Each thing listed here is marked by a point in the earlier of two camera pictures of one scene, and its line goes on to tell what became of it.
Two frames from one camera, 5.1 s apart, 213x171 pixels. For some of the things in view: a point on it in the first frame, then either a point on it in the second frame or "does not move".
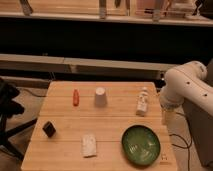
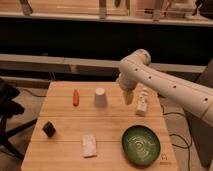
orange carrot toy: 76,99 does not move
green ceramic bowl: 140,145 does not move
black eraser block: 49,129 does not move
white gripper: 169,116 → 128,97
